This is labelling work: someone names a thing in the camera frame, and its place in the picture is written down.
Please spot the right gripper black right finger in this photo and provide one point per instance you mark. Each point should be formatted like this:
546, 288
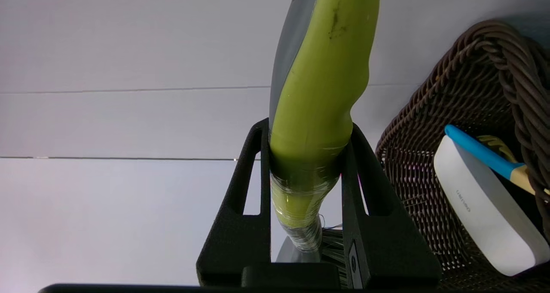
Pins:
386, 250

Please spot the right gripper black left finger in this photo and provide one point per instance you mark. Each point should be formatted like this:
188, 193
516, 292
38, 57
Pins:
236, 241

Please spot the white rectangular case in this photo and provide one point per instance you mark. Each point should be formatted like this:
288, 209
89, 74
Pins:
481, 207

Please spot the grey bristle hand brush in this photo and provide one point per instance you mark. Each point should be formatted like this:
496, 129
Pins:
322, 91

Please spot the dark brown wicker basket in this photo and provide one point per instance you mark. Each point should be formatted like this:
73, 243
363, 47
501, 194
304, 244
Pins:
472, 91

